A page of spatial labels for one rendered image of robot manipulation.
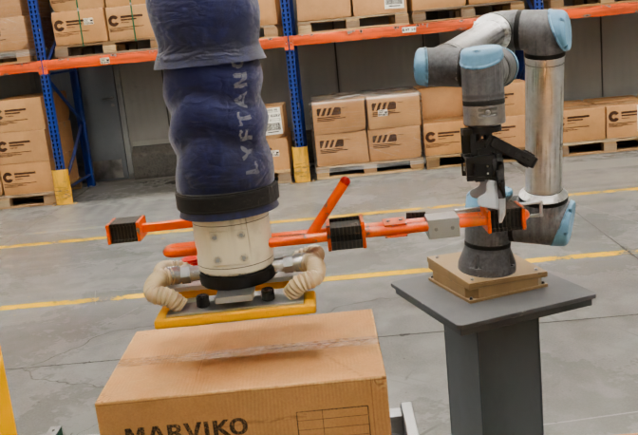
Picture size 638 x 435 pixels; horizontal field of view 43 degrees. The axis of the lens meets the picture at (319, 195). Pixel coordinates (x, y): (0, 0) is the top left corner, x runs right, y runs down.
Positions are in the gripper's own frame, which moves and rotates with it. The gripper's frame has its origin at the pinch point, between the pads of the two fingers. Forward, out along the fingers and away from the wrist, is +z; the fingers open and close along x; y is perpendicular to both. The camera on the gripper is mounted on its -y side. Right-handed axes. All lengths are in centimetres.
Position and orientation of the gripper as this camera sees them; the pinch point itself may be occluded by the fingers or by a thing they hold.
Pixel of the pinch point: (498, 214)
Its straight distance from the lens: 182.6
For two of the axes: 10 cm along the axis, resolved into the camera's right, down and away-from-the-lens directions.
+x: -0.1, 2.0, -9.8
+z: 0.9, 9.8, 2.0
